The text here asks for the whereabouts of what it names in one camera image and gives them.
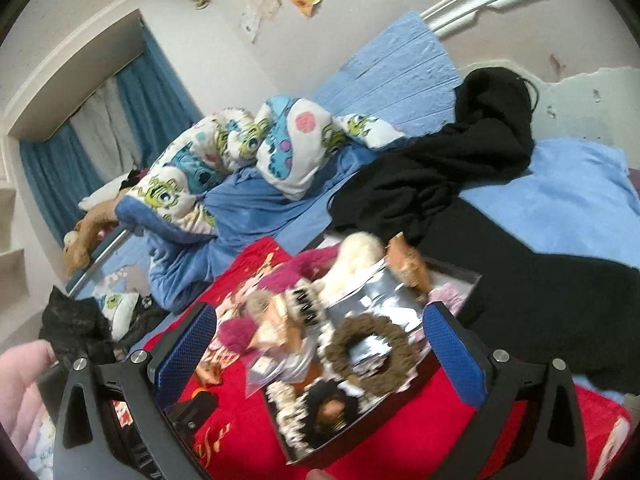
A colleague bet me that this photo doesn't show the black cloth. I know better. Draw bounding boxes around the black cloth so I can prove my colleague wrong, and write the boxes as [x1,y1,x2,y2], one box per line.
[425,195,640,396]

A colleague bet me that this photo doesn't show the black scrunchie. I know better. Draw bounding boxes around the black scrunchie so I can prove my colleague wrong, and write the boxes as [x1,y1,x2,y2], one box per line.
[300,377,366,441]

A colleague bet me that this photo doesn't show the cartoon monster printed blanket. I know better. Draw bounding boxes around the cartoon monster printed blanket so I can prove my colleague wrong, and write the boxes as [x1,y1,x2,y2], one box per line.
[114,96,406,241]

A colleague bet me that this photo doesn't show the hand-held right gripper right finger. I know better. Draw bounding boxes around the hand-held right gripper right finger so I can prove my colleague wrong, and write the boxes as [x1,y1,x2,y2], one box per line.
[411,301,588,480]

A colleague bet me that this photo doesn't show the beige fuzzy hair clip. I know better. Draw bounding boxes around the beige fuzzy hair clip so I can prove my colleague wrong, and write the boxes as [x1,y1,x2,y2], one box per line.
[245,292,301,356]

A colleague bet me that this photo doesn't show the cream crochet scrunchie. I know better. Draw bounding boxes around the cream crochet scrunchie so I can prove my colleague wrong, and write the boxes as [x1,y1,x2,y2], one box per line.
[265,380,311,453]

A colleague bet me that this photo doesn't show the brown fuzzy scrunchie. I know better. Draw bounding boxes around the brown fuzzy scrunchie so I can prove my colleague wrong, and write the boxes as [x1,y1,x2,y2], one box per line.
[320,314,417,396]

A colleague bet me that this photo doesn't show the white wall paper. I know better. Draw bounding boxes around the white wall paper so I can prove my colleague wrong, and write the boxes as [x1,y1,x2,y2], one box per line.
[239,0,282,43]

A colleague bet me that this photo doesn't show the red bear printed blanket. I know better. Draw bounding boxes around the red bear printed blanket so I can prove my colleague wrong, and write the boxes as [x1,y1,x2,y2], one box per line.
[142,237,631,480]

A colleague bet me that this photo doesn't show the silver foil bag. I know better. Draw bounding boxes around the silver foil bag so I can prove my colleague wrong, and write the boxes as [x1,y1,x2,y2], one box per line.
[325,260,431,361]

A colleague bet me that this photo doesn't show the black lace garment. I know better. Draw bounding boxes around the black lace garment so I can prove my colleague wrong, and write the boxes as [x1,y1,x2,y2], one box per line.
[40,285,171,361]

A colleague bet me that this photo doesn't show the blue foam wall panel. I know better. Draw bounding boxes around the blue foam wall panel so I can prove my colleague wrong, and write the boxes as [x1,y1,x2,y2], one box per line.
[312,10,463,136]

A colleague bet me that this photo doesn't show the blue bed sheet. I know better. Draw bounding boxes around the blue bed sheet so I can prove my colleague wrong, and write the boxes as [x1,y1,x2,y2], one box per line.
[65,137,631,313]

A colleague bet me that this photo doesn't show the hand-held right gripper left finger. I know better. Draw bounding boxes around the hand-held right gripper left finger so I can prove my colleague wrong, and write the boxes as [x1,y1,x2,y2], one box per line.
[52,302,221,480]

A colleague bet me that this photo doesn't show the metal bed rail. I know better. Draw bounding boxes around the metal bed rail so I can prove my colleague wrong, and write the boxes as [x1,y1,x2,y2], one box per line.
[65,230,126,296]

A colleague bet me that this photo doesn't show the blue curtain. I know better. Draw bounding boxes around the blue curtain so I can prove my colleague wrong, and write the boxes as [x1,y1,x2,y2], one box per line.
[20,25,201,246]

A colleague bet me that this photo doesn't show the pink plush headband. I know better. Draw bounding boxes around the pink plush headband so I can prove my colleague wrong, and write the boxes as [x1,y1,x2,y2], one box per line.
[220,247,341,353]

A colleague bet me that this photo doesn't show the black knit garment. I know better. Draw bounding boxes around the black knit garment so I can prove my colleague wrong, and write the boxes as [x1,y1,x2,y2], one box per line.
[330,67,538,246]

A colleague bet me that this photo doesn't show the pink scrunchie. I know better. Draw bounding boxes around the pink scrunchie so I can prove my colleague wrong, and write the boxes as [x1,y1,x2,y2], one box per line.
[430,285,471,316]

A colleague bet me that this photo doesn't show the clear plastic tray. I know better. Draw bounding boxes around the clear plastic tray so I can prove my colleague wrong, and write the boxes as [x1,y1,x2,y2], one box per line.
[240,247,483,466]

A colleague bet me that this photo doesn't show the cream fuzzy hair claw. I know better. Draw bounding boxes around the cream fuzzy hair claw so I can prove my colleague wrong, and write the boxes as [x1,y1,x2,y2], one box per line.
[320,232,386,301]

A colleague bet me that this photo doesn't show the brown plush toy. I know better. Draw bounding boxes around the brown plush toy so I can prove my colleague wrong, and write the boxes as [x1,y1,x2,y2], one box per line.
[62,200,123,278]

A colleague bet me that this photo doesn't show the sherpa hair claw black teeth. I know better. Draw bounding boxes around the sherpa hair claw black teeth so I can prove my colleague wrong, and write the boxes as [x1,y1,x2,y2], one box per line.
[290,282,326,331]

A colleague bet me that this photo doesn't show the person's left forearm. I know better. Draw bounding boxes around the person's left forearm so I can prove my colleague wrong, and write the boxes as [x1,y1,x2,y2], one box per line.
[0,340,58,461]

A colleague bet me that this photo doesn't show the white plush pillow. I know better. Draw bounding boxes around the white plush pillow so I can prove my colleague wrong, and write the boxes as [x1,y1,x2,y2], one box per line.
[80,175,136,211]

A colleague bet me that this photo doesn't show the small printed pillow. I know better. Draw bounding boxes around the small printed pillow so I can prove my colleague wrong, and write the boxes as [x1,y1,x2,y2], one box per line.
[97,290,138,341]

